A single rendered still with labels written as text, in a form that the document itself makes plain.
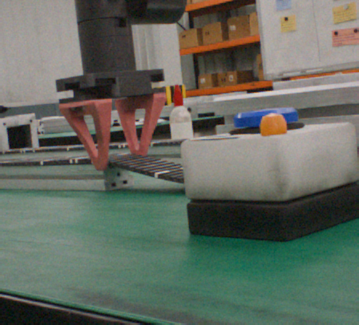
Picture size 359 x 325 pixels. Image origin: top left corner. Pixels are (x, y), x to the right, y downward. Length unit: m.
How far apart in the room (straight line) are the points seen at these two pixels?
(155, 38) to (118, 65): 8.27
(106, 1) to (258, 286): 0.48
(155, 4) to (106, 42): 0.08
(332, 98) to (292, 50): 3.58
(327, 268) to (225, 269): 0.05
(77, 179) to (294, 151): 0.44
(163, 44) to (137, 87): 8.02
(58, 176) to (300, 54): 3.29
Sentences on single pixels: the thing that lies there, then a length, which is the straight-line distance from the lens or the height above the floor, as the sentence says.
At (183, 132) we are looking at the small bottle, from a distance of 1.24.
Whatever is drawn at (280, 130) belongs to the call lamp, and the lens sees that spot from 0.41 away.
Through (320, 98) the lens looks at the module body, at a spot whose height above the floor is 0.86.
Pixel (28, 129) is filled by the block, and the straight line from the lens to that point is 1.59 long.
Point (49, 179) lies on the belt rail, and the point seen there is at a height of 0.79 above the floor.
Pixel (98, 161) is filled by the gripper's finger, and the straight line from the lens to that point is 0.75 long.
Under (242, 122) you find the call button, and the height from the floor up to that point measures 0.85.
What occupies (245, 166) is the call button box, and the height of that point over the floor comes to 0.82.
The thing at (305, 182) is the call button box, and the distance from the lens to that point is 0.42.
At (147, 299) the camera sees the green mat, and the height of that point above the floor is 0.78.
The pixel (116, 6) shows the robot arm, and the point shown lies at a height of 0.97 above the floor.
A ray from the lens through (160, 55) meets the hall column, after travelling 8.96.
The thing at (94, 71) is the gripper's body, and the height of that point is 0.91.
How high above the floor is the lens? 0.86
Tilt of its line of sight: 4 degrees down
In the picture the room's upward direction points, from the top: 6 degrees counter-clockwise
